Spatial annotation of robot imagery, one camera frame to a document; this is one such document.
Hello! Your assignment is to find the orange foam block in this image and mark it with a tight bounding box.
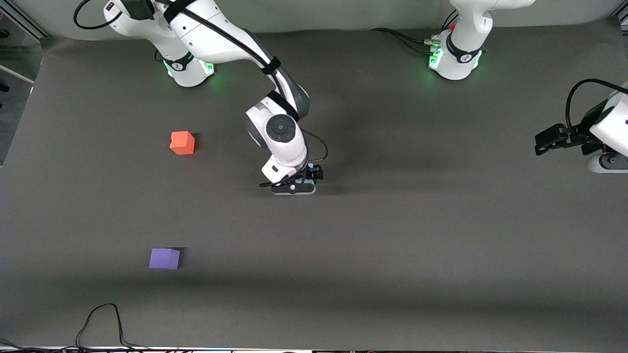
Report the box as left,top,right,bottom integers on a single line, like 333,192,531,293
170,131,196,155

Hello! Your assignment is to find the black left base cable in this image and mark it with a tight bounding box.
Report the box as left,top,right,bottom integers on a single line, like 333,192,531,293
370,28,437,52

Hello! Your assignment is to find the purple foam block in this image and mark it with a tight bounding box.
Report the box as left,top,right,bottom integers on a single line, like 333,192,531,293
149,248,181,271

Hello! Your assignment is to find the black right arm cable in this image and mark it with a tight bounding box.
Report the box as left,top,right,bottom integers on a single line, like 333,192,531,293
74,0,328,187

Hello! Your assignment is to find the aluminium frame rail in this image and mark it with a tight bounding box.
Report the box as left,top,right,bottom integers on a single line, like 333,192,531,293
0,0,50,40

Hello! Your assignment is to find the black looped table cable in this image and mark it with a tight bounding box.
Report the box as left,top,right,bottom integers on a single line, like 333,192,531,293
75,303,148,351

